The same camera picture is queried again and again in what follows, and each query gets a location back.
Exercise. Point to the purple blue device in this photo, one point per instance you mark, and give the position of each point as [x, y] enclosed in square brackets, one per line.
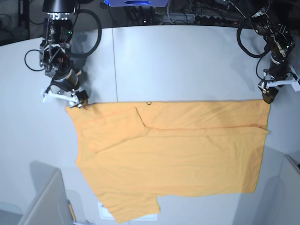
[133, 3]

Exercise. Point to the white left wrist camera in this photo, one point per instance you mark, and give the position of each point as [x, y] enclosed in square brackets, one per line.
[295, 83]

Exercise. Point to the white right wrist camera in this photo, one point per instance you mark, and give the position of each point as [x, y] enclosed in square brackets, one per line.
[47, 96]

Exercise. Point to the white recessed table slot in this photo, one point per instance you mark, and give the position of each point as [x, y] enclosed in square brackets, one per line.
[105, 214]

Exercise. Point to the grey bin right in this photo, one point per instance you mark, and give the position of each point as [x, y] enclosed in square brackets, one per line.
[276, 203]

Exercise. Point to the orange yellow T-shirt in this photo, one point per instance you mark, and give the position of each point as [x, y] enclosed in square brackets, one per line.
[131, 153]

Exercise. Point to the orange pencil in bin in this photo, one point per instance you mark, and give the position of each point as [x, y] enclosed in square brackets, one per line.
[71, 212]

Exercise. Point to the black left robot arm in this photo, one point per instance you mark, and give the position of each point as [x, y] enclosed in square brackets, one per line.
[280, 43]

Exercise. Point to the grey bin left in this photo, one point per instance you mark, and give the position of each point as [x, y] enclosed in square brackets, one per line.
[50, 204]

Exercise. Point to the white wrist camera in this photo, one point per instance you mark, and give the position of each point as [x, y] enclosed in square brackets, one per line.
[295, 83]
[47, 96]

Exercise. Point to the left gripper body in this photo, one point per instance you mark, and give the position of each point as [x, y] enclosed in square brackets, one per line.
[277, 75]

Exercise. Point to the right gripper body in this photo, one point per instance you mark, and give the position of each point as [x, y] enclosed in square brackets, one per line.
[67, 82]

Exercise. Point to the black power strip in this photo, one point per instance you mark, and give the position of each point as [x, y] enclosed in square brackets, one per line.
[213, 21]

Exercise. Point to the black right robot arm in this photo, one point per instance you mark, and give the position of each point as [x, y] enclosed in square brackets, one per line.
[55, 56]

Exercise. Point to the grey bin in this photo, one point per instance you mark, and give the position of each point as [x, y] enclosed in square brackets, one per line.
[276, 203]
[50, 204]

